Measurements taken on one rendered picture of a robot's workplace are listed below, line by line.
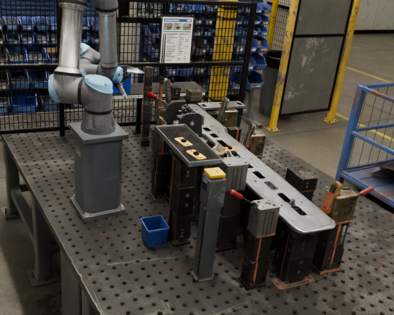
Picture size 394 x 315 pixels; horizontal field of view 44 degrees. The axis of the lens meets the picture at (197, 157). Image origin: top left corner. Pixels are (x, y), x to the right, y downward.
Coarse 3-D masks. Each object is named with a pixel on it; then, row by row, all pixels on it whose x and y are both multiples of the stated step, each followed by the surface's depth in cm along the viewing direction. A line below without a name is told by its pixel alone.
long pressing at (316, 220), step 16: (208, 128) 255; (224, 128) 256; (240, 144) 239; (256, 160) 223; (256, 176) 208; (272, 176) 209; (256, 192) 194; (272, 192) 195; (288, 192) 197; (288, 208) 185; (304, 208) 186; (288, 224) 175; (304, 224) 175; (320, 224) 176
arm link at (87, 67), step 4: (80, 60) 224; (84, 60) 224; (88, 60) 225; (80, 64) 223; (84, 64) 223; (88, 64) 223; (92, 64) 223; (80, 68) 222; (84, 68) 222; (88, 68) 222; (92, 68) 222; (96, 68) 222; (84, 72) 221; (88, 72) 222; (92, 72) 222; (84, 76) 221
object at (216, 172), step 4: (208, 168) 173; (212, 168) 174; (216, 168) 174; (208, 172) 170; (212, 172) 171; (216, 172) 171; (220, 172) 171; (224, 172) 172; (208, 176) 170; (212, 176) 168; (216, 176) 169; (220, 176) 170; (224, 176) 171
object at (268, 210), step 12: (264, 204) 174; (276, 204) 175; (252, 216) 176; (264, 216) 172; (276, 216) 175; (252, 228) 176; (264, 228) 175; (252, 240) 179; (264, 240) 178; (252, 252) 180; (264, 252) 181; (252, 264) 180; (264, 264) 183; (240, 276) 190; (252, 276) 183; (264, 276) 186; (252, 288) 186; (264, 288) 187
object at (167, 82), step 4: (164, 80) 254; (168, 80) 253; (172, 80) 255; (164, 84) 256; (168, 84) 254; (164, 88) 258; (168, 88) 255; (168, 92) 256; (168, 96) 257; (168, 100) 258
